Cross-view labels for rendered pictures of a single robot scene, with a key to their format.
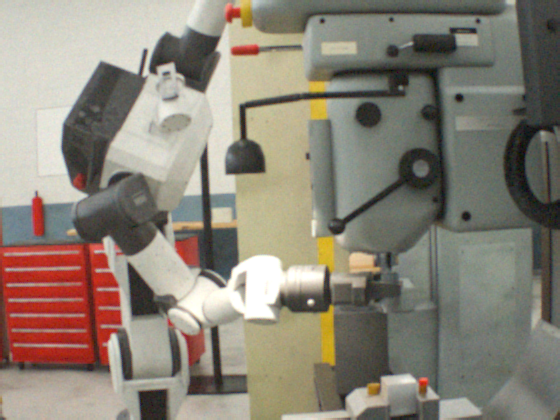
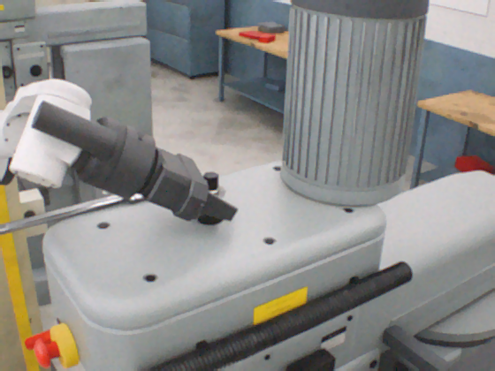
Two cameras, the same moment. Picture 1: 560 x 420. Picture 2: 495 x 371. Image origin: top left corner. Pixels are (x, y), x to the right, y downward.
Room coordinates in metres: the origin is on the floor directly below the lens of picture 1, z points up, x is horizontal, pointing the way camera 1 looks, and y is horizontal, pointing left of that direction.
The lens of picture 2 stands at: (0.92, 0.18, 2.30)
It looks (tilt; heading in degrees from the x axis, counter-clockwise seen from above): 26 degrees down; 325
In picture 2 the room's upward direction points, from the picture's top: 2 degrees clockwise
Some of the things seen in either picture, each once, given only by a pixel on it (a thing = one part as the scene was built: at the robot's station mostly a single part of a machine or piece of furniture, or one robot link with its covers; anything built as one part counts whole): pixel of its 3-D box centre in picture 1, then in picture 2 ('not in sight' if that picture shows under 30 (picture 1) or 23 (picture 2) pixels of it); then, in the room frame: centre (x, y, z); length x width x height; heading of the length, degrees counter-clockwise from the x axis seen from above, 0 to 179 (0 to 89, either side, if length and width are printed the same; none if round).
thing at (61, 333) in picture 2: (246, 12); (64, 345); (1.54, 0.05, 1.76); 0.06 x 0.02 x 0.06; 1
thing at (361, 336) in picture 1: (360, 341); not in sight; (1.93, -0.17, 1.06); 0.22 x 0.12 x 0.20; 176
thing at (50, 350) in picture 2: (233, 13); (48, 352); (1.54, 0.07, 1.76); 0.04 x 0.03 x 0.04; 1
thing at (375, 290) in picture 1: (384, 290); not in sight; (1.51, -0.18, 1.24); 0.06 x 0.02 x 0.03; 78
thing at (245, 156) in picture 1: (244, 156); not in sight; (1.51, 0.06, 1.49); 0.07 x 0.07 x 0.06
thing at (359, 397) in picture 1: (367, 407); not in sight; (1.40, -0.13, 1.05); 0.12 x 0.06 x 0.04; 3
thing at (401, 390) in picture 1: (398, 395); not in sight; (1.40, -0.19, 1.07); 0.06 x 0.05 x 0.06; 3
